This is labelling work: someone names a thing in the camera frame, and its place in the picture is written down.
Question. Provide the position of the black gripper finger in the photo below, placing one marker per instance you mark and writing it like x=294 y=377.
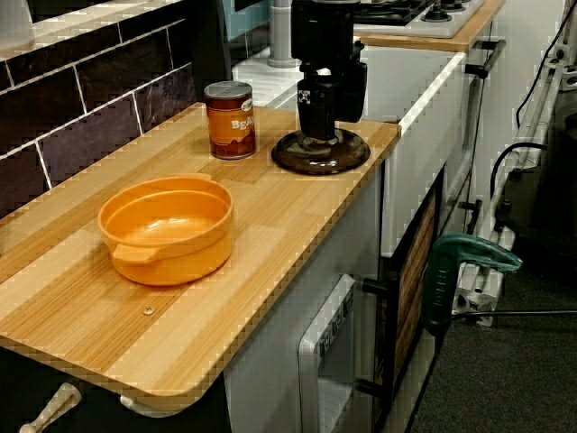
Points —
x=315 y=113
x=351 y=94

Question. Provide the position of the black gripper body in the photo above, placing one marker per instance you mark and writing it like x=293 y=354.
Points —
x=322 y=31

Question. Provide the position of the brown glass lid yellow knob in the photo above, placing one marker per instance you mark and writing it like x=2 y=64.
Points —
x=315 y=158

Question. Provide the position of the brown beans can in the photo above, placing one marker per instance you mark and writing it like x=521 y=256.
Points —
x=230 y=135

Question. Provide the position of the orange plastic pot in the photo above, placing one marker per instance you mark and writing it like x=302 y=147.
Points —
x=180 y=266

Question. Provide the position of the grey toy faucet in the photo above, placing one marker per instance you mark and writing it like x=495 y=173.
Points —
x=279 y=40

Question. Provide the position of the white toy sink unit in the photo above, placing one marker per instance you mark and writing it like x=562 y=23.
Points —
x=405 y=90

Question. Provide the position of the toy stove top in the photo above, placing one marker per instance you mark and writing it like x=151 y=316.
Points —
x=442 y=24

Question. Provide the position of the wood pattern cabinet door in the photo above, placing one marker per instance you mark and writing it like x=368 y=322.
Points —
x=414 y=279

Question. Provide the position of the dark bulky object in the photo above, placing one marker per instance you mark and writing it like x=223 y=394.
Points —
x=550 y=203

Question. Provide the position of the white kitchen cabinet front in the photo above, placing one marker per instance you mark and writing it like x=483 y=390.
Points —
x=270 y=352

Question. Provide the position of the grey dispenser panel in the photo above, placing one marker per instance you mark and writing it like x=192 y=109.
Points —
x=311 y=361

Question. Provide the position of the brass countertop screw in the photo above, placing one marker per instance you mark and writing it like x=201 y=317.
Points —
x=148 y=310

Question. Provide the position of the white hook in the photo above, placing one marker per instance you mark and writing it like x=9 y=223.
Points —
x=54 y=406
x=144 y=408

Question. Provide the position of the aluminium frame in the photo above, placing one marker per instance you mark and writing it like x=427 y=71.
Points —
x=478 y=295

